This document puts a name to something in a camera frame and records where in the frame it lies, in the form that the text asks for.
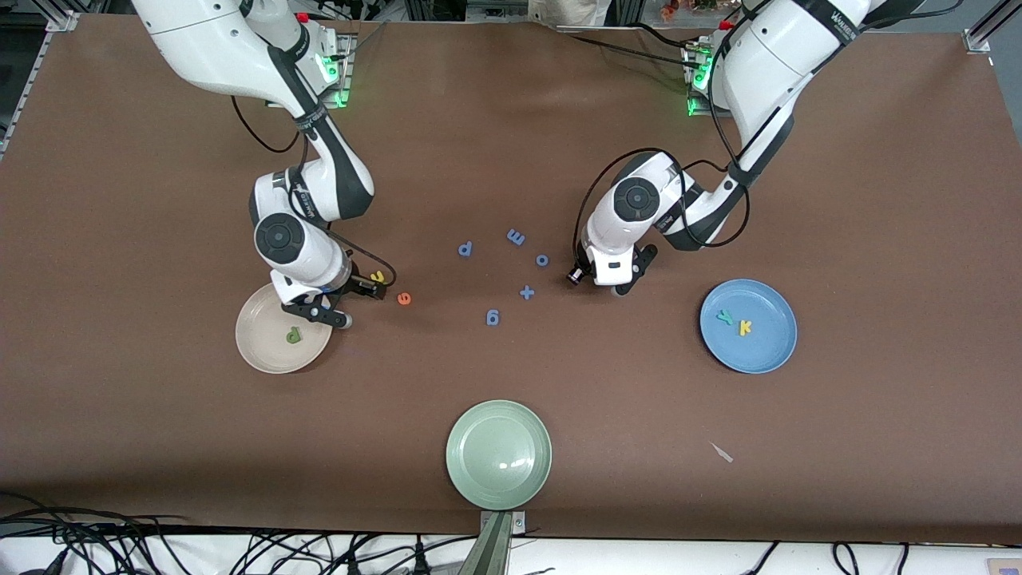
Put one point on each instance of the green foam letter d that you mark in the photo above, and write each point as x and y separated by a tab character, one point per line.
295	336

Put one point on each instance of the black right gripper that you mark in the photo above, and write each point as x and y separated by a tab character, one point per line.
358	282

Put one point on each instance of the standing person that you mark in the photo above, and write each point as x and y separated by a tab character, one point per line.
568	11

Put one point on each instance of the blue foam letter m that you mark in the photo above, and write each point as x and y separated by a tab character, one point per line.
516	237

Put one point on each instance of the pale green plate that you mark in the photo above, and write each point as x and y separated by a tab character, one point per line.
499	454

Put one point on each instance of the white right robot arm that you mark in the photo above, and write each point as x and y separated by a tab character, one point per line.
207	40

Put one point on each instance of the orange patterned object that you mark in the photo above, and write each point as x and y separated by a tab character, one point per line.
687	6

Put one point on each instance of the dark metal frame post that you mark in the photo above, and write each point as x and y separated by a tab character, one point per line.
431	8
627	9

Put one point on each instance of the teal foam letter y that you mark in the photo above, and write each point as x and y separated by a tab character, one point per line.
725	317

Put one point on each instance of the tan box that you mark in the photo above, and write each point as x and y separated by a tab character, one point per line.
1006	568

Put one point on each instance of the small white paper scrap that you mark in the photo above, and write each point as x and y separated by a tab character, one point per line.
722	453

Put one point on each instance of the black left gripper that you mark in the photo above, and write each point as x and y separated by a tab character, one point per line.
580	272

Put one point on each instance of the silver table edge rail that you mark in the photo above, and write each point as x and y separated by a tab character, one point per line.
22	92

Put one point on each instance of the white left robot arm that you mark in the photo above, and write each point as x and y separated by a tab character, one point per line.
766	72

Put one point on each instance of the beige plate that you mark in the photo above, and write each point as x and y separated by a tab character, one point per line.
263	343

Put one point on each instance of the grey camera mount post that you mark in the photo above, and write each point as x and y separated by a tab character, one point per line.
495	551

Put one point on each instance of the silver corner bracket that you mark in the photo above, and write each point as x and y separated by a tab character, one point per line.
976	40
62	21

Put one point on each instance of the blue plate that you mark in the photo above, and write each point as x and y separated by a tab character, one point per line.
766	343

